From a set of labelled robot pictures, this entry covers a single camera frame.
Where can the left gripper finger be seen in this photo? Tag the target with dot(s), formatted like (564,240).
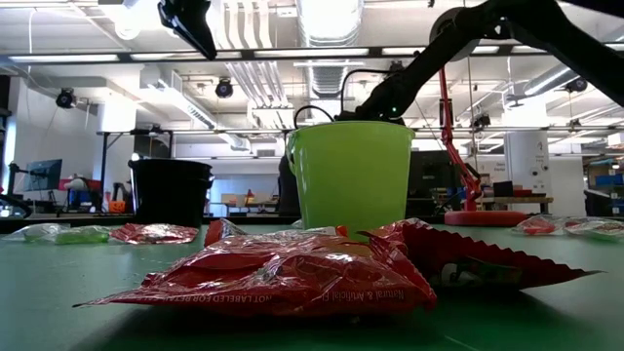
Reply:
(190,24)

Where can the red Skittles candy pack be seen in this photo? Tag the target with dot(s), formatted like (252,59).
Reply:
(468,263)
(292,280)
(156,233)

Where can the clear wrapper red candy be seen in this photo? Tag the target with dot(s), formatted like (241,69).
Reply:
(536,225)
(612,227)

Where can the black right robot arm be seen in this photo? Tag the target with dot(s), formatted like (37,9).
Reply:
(512,19)

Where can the clear wrapper green candy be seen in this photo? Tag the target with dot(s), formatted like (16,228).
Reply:
(73,236)
(602,237)

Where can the green plastic bucket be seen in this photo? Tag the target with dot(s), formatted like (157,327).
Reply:
(351,180)

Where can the black ceiling spotlight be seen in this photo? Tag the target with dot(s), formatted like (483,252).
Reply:
(577,84)
(66,97)
(224,88)

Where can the black monitor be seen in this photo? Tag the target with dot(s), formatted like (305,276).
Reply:
(434,180)

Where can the black hanging device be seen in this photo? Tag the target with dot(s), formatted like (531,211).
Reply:
(480,121)

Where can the red desk lamp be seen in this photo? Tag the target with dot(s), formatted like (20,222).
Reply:
(482,218)

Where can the wooden background table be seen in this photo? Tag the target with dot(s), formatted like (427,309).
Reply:
(517,200)

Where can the black plastic bucket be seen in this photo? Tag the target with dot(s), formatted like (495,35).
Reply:
(170,195)

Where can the orange pumpkin bucket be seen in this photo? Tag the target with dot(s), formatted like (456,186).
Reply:
(117,206)

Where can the grey computer monitor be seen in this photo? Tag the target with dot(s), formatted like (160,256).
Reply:
(44,175)

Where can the green table mat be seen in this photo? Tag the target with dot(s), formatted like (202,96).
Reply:
(487,317)

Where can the blue storage bins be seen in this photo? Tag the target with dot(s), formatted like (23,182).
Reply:
(609,180)

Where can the black overhead frame bar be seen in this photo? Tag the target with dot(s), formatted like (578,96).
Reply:
(247,53)

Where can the black table frame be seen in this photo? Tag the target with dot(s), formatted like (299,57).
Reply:
(258,220)

